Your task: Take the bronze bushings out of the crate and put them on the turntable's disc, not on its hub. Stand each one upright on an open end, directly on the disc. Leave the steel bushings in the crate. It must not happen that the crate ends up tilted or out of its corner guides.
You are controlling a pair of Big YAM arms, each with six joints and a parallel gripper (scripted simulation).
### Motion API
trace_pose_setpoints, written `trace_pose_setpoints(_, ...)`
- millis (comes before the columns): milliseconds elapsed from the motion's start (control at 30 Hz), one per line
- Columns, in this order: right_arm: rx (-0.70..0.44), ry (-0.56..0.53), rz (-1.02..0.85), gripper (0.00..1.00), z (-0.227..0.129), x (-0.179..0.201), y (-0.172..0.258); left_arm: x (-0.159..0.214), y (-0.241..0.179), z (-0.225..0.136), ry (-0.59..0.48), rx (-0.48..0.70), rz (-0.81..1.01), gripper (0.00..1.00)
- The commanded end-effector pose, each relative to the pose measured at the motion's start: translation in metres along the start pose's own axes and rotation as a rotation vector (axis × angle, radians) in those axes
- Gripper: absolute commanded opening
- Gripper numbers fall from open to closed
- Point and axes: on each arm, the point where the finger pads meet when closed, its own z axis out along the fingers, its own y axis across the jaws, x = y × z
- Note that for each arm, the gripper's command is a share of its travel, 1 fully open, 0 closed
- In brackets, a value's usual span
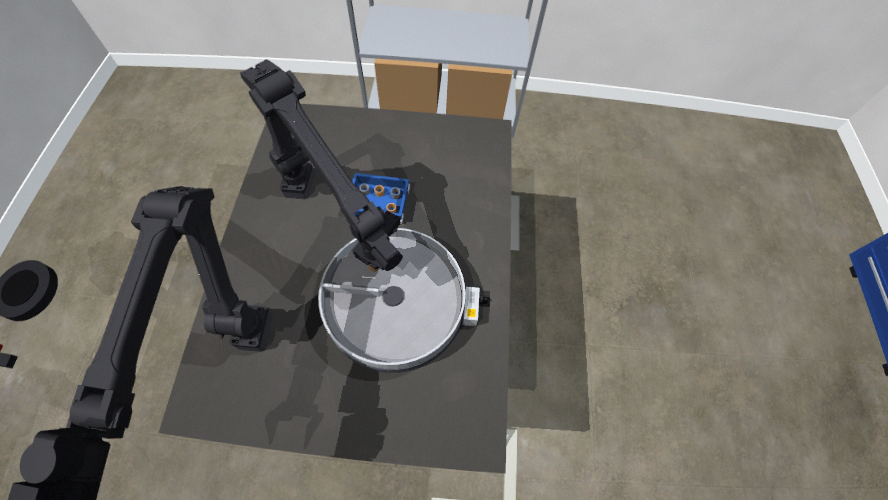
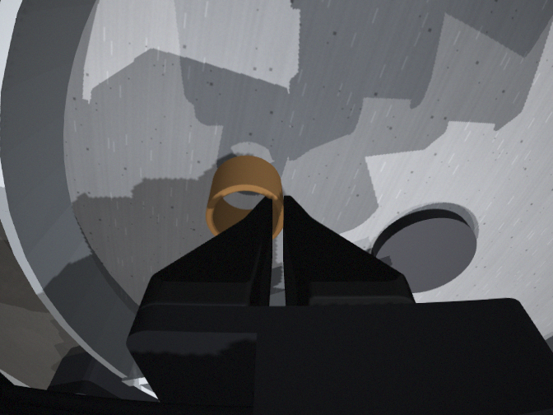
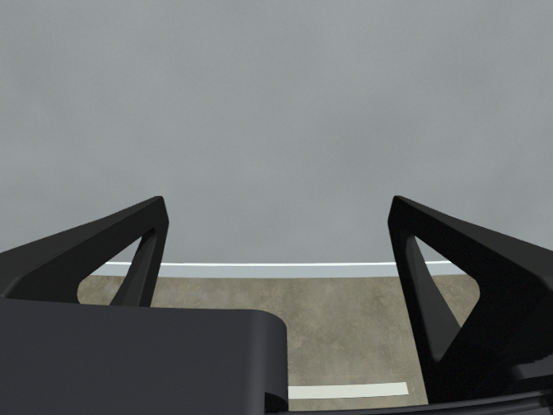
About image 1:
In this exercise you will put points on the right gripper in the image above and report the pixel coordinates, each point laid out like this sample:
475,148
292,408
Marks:
93,479

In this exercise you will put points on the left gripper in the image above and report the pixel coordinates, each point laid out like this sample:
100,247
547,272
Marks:
366,257

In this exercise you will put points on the blue tray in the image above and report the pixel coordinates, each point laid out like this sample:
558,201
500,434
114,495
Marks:
388,183

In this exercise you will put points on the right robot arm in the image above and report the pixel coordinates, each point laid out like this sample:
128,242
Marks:
56,455

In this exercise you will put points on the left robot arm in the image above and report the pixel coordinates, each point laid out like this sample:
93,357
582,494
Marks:
372,226

